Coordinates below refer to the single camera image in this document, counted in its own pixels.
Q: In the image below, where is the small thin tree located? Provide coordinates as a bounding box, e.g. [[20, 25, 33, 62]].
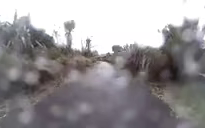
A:
[[84, 36, 93, 54]]

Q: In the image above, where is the grey asphalt path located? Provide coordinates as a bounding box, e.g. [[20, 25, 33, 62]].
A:
[[0, 60, 181, 128]]

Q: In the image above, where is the tall thin tree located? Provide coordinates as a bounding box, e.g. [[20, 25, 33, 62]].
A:
[[63, 19, 77, 50]]

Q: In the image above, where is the belt of bushes and trees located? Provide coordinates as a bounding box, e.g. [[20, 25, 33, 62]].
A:
[[104, 16, 205, 84]]

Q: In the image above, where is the grass strip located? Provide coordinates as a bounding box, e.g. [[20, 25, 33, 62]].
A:
[[149, 79, 205, 128]]

